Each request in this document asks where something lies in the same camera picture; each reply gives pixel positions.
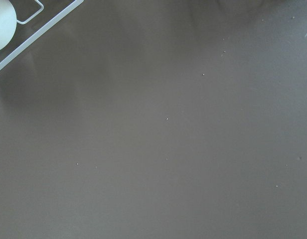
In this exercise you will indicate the white wire cup rack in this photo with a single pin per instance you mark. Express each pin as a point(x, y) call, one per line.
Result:
point(34, 18)

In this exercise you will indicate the mint green plastic cup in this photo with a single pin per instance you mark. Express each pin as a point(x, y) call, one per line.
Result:
point(7, 22)

